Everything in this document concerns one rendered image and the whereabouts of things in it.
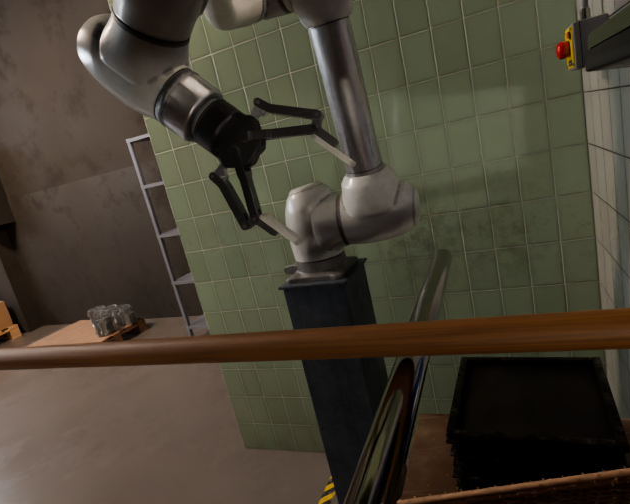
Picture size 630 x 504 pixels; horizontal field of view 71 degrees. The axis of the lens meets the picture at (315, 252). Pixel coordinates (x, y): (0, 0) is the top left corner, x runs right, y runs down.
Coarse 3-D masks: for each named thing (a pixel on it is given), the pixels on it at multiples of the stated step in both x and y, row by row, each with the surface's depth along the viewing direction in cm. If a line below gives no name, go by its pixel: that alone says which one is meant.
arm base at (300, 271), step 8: (336, 256) 130; (344, 256) 133; (352, 256) 140; (296, 264) 135; (304, 264) 130; (312, 264) 129; (320, 264) 128; (328, 264) 128; (336, 264) 130; (344, 264) 132; (352, 264) 136; (288, 272) 140; (296, 272) 135; (304, 272) 131; (312, 272) 129; (320, 272) 129; (328, 272) 128; (336, 272) 127; (344, 272) 129; (288, 280) 132; (296, 280) 131; (304, 280) 130; (312, 280) 129; (320, 280) 128
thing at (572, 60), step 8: (600, 16) 96; (608, 16) 96; (576, 24) 98; (584, 24) 98; (592, 24) 97; (600, 24) 97; (576, 32) 99; (584, 32) 98; (568, 40) 103; (576, 40) 99; (584, 40) 98; (576, 48) 99; (584, 48) 99; (568, 56) 106; (576, 56) 100; (584, 56) 99; (568, 64) 107; (576, 64) 100; (584, 64) 100
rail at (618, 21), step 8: (624, 8) 40; (616, 16) 42; (624, 16) 39; (608, 24) 44; (616, 24) 42; (624, 24) 39; (592, 32) 51; (600, 32) 48; (608, 32) 44; (616, 32) 42; (592, 40) 51; (600, 40) 48
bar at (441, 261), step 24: (432, 264) 64; (432, 288) 55; (432, 312) 49; (408, 360) 39; (408, 384) 36; (384, 408) 33; (408, 408) 33; (384, 432) 31; (408, 432) 32; (360, 456) 30; (384, 456) 28; (360, 480) 27; (384, 480) 27
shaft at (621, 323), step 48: (192, 336) 48; (240, 336) 45; (288, 336) 43; (336, 336) 41; (384, 336) 39; (432, 336) 37; (480, 336) 35; (528, 336) 34; (576, 336) 33; (624, 336) 32
